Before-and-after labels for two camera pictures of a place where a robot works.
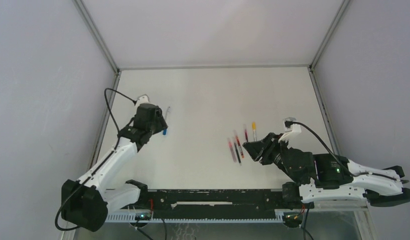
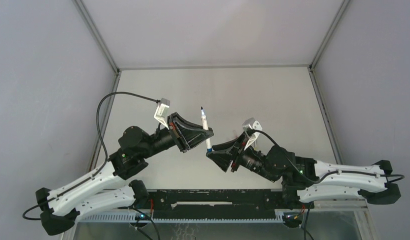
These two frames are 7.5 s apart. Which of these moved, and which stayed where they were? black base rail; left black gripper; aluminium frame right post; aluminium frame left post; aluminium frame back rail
Moved: left black gripper
Stayed: aluminium frame back rail; black base rail; aluminium frame left post; aluminium frame right post
